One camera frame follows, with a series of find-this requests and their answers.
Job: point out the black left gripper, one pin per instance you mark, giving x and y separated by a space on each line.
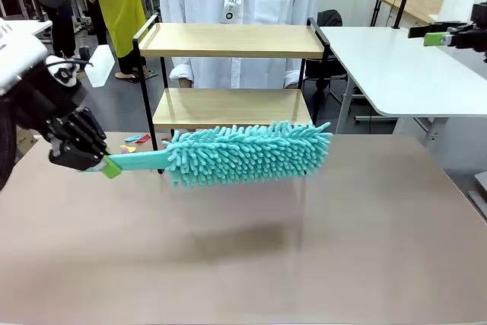
42 93

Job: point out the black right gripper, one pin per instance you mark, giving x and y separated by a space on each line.
470 32

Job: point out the teal microfiber duster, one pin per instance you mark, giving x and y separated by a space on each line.
247 153

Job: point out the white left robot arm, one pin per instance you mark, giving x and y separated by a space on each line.
17 58

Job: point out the person's right hand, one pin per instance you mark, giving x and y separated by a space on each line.
185 82

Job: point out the person's left hand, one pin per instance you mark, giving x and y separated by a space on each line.
291 84

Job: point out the wooden background table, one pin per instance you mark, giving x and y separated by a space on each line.
418 7

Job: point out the white table with rounded corner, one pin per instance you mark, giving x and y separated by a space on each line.
399 70

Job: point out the yellow paper scrap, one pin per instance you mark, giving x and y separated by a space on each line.
131 149

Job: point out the cardboard box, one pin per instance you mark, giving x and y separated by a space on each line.
24 138

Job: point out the translucent white plastic piece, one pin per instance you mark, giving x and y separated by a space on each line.
99 68

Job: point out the black chair back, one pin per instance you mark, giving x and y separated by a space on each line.
329 18

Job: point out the white background table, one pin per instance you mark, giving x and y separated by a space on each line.
23 25

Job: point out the person with yellow apron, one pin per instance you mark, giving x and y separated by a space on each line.
118 5

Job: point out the white name badge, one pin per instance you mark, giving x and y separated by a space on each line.
231 1

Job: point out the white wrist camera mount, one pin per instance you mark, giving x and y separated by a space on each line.
62 74

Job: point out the grey metal mount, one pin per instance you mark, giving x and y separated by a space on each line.
480 195

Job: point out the black frame wooden shelf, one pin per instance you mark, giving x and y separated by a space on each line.
232 41

